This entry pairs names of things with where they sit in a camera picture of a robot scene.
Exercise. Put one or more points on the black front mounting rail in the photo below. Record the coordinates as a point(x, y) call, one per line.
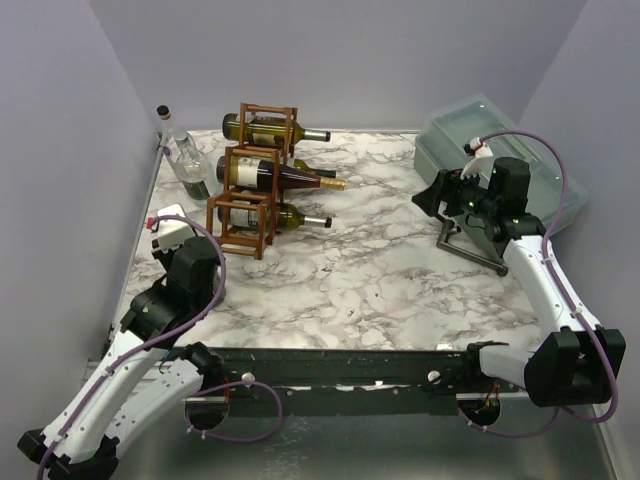
point(307, 382)

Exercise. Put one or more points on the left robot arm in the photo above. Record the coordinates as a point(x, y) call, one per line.
point(88, 438)

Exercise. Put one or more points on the dark bottle gold foil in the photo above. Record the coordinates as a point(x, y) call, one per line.
point(258, 174)

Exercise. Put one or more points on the brown wooden wine rack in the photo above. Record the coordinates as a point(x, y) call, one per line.
point(234, 197)

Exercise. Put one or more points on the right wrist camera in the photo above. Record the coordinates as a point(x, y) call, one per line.
point(480, 154)

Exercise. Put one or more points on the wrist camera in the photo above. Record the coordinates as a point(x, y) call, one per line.
point(480, 154)
point(168, 235)

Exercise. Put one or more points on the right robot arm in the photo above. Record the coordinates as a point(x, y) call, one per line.
point(579, 360)

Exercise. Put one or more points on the dark metal crank tool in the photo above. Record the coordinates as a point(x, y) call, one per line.
point(448, 229)

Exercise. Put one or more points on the green bottle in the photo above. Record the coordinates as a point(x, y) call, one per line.
point(272, 131)

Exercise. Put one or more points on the clear bottle dark label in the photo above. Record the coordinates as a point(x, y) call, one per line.
point(193, 169)

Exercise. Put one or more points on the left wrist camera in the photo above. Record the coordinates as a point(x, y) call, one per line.
point(168, 235)

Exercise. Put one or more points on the translucent green plastic toolbox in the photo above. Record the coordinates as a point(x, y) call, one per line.
point(460, 140)

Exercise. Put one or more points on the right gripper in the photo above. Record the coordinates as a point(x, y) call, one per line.
point(445, 189)

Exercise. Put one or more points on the clear wine bottle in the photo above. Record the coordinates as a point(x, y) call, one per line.
point(175, 136)

